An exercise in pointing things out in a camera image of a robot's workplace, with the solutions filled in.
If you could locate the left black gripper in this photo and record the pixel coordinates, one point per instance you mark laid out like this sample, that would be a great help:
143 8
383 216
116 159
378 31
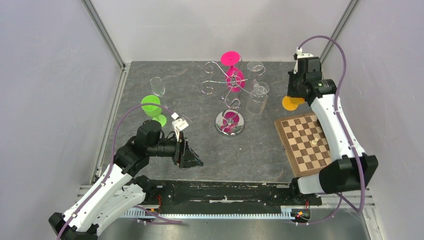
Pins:
179 153

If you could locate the chrome wine glass rack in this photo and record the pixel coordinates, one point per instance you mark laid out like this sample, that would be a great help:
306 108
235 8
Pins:
230 122

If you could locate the green wine glass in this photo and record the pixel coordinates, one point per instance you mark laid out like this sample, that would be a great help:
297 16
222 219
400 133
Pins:
153 111

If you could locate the orange wine glass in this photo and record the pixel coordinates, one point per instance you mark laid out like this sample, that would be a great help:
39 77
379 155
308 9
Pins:
292 103

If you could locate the clear wine glass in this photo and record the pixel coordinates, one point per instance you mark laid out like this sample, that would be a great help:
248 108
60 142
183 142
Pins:
157 86

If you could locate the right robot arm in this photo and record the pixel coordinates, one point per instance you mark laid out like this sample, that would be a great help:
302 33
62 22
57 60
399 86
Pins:
351 168

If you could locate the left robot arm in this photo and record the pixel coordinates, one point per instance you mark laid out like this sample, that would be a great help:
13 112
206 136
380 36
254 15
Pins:
119 188

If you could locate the pink wine glass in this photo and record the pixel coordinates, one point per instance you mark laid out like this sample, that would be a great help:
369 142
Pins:
235 77

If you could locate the wooden chessboard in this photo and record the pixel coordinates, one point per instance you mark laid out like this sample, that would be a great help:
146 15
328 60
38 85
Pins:
296 133

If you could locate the white chess piece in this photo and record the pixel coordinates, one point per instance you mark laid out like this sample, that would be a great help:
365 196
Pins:
315 141

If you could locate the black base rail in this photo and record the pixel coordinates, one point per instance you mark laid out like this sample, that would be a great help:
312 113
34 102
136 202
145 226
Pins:
187 197

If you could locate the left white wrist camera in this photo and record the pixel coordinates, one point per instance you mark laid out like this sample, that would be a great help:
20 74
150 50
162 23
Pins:
178 124

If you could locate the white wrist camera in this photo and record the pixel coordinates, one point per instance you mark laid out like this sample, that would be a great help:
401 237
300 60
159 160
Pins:
178 124
299 54

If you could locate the white slotted cable duct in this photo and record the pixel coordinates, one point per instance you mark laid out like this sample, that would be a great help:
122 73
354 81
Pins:
283 214

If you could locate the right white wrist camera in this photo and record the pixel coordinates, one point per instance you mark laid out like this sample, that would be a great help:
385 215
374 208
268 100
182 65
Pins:
299 54

